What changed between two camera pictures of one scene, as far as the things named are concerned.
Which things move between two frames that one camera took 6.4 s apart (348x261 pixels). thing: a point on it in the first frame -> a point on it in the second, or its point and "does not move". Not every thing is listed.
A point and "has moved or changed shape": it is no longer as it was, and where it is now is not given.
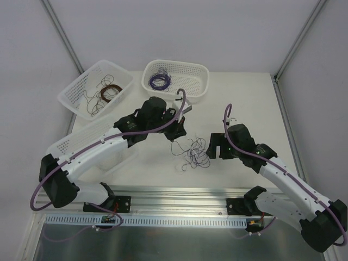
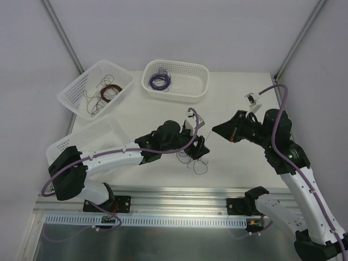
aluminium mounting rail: (161, 201) does not move
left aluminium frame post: (57, 25) does not move
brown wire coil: (109, 86) does not move
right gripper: (217, 147) -> (238, 127)
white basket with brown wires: (93, 92) does not move
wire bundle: (196, 151) has moved or changed shape
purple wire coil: (161, 80) does not move
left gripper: (174, 130) -> (196, 147)
